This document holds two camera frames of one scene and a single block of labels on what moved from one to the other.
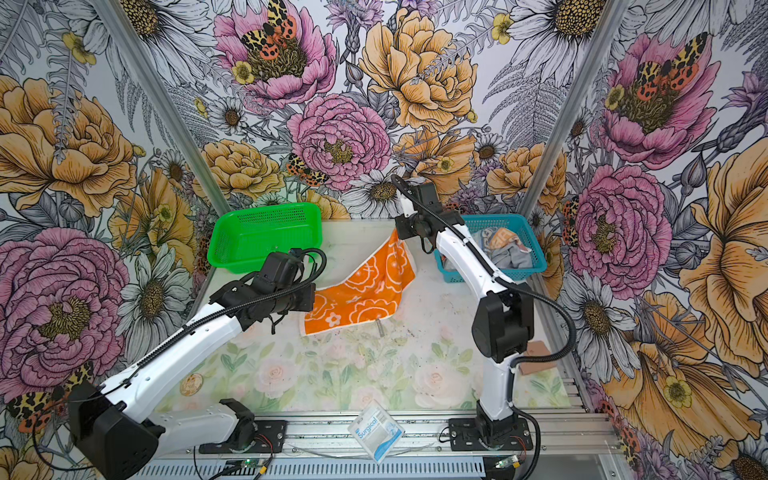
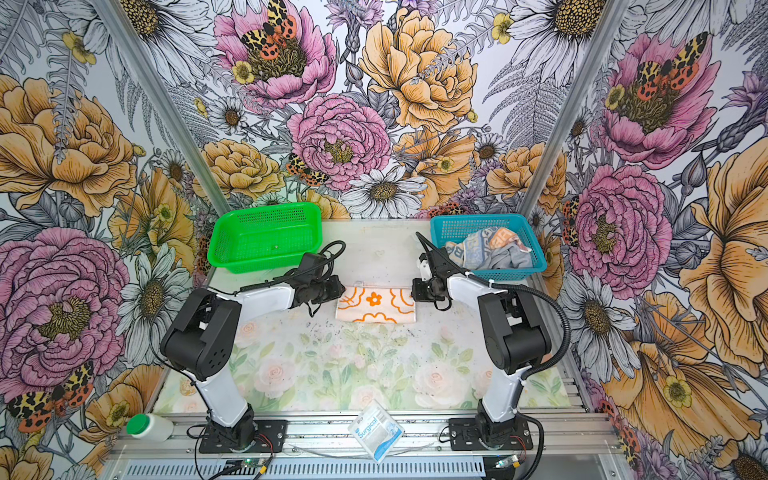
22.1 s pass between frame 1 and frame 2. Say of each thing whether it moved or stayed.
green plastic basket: stayed
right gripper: moved
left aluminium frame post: stayed
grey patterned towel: stayed
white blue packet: stayed
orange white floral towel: moved
